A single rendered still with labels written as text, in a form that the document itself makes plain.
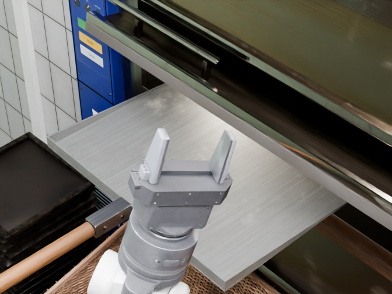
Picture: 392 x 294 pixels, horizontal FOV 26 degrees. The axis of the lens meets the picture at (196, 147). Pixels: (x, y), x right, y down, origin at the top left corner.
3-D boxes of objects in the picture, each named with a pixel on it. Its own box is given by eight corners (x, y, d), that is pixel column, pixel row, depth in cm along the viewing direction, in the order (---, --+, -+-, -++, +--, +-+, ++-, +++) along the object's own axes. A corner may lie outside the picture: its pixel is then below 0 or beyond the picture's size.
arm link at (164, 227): (245, 201, 98) (214, 272, 105) (216, 148, 105) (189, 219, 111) (143, 203, 93) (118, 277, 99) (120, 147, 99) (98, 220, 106)
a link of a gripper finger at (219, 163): (223, 125, 98) (207, 167, 101) (233, 143, 95) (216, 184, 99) (235, 126, 98) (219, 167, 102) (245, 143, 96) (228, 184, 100)
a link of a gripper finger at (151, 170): (171, 142, 92) (157, 185, 96) (163, 124, 94) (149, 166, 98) (157, 142, 92) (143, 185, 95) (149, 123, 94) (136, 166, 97)
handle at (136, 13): (104, 19, 178) (109, 17, 179) (212, 87, 159) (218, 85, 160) (105, -7, 175) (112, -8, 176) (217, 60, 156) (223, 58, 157)
